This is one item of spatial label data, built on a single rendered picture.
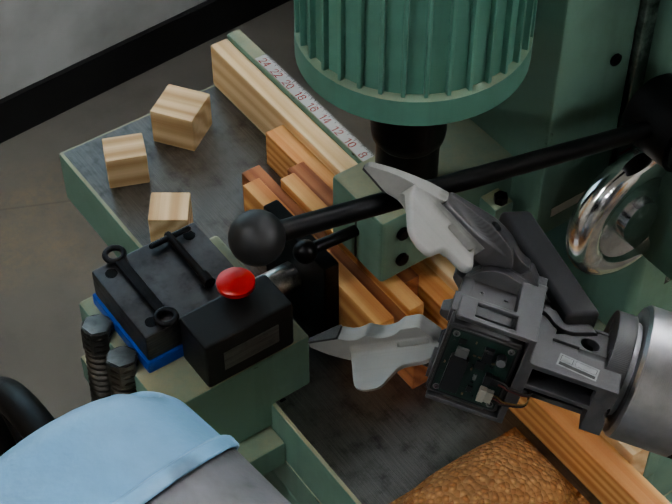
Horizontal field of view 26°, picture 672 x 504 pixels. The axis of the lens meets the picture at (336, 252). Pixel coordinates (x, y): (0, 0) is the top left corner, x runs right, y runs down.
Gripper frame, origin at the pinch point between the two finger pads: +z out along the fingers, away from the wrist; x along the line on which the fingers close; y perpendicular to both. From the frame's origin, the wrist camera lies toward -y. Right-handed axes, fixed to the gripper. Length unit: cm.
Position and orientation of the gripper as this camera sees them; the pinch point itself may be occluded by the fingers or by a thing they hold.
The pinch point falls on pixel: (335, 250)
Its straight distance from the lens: 97.0
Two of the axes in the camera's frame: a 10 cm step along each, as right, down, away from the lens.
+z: -9.4, -3.3, 0.4
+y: -2.2, 5.4, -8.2
